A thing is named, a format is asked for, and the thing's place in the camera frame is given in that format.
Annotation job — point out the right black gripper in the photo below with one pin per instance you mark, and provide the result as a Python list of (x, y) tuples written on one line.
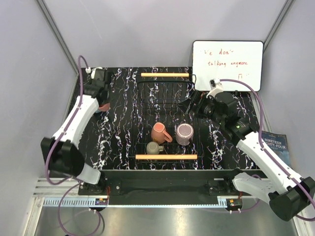
[(200, 98)]

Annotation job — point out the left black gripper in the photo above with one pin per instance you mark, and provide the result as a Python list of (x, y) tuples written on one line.
[(105, 102)]

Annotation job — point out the pink cup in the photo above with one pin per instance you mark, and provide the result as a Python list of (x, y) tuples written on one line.
[(104, 107)]

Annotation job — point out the purple mug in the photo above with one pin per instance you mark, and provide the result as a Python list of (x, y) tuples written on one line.
[(184, 134)]

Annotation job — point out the orange floral mug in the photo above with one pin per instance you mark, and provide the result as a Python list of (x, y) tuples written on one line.
[(159, 134)]

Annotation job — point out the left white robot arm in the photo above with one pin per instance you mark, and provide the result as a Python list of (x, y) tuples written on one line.
[(61, 153)]

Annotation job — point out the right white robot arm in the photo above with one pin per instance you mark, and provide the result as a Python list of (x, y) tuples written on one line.
[(287, 192)]

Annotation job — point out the grey small mug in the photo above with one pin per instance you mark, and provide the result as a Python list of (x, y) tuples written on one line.
[(154, 148)]

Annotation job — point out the white whiteboard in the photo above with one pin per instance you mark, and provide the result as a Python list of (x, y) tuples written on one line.
[(235, 60)]

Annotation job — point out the blue book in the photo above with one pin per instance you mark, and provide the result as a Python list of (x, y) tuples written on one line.
[(278, 144)]

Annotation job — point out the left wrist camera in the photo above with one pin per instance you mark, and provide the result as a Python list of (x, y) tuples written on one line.
[(92, 71)]

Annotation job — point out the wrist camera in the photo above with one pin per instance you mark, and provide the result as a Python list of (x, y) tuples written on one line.
[(216, 87), (92, 71)]

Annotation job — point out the black wire dish rack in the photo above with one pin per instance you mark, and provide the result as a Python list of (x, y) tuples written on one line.
[(157, 100)]

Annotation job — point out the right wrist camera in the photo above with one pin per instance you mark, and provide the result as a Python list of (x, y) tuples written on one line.
[(216, 87)]

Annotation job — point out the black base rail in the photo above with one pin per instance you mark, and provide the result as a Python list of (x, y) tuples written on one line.
[(163, 187)]

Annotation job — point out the grey cable duct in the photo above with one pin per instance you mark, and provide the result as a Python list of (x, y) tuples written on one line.
[(75, 202)]

